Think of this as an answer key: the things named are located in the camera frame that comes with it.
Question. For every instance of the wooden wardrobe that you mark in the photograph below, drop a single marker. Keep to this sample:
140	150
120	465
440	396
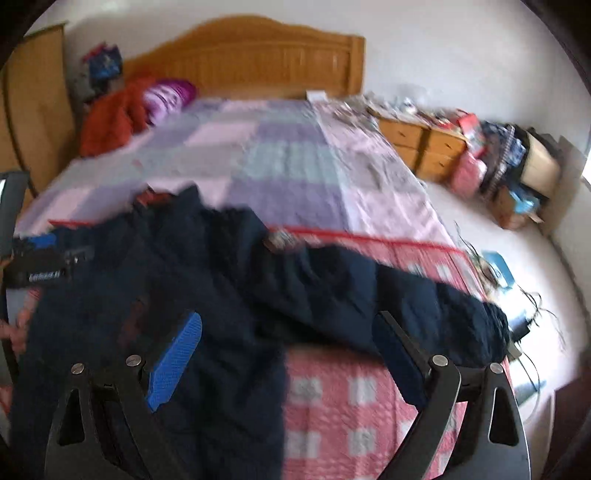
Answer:
37	106

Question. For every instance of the pink bag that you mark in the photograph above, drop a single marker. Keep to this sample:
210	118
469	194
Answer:
468	173

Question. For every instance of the red checked blanket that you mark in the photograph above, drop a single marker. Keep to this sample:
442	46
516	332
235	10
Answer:
351	415

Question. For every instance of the light blue flat box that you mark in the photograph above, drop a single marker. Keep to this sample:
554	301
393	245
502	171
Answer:
498	267

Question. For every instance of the person's left hand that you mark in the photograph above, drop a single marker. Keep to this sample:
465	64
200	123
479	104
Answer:
18	325

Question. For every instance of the purple striped pillow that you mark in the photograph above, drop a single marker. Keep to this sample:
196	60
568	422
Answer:
166	98

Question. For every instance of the orange-red quilt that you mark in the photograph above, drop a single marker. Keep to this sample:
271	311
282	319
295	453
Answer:
111	120

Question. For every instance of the wooden nightstand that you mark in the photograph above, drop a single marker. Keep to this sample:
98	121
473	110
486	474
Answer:
434	154

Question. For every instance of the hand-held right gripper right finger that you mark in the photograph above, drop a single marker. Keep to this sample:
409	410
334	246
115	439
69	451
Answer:
397	364

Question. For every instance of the cardboard box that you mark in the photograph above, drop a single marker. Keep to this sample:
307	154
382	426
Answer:
542	161

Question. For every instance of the red box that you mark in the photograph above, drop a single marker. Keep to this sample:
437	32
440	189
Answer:
471	129

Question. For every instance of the dark patterned bag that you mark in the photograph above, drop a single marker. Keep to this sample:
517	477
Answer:
501	152

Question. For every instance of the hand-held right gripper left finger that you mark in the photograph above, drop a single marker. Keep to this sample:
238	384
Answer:
178	360

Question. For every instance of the wooden bed headboard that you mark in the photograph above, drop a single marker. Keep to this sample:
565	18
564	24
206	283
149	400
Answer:
277	60

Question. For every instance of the dark brown cabinet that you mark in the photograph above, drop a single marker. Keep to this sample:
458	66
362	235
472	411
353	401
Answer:
568	420

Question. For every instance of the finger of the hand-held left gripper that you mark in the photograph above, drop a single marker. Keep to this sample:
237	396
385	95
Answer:
41	242

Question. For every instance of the pile of small clutter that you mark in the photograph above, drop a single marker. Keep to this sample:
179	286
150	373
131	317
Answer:
406	108

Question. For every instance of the purple checked bedsheet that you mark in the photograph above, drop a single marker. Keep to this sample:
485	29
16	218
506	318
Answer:
277	152

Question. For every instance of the navy blue padded jacket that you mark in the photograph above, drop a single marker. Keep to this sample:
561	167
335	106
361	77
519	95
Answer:
207	277

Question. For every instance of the blue printed bag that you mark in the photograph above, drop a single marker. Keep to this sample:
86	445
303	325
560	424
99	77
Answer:
105	62

